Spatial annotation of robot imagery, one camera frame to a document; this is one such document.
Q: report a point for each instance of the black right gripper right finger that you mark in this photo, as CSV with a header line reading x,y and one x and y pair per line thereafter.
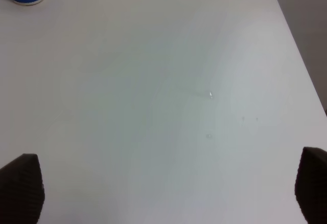
x,y
310,185

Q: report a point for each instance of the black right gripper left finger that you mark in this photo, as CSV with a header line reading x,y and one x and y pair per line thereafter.
x,y
22,190

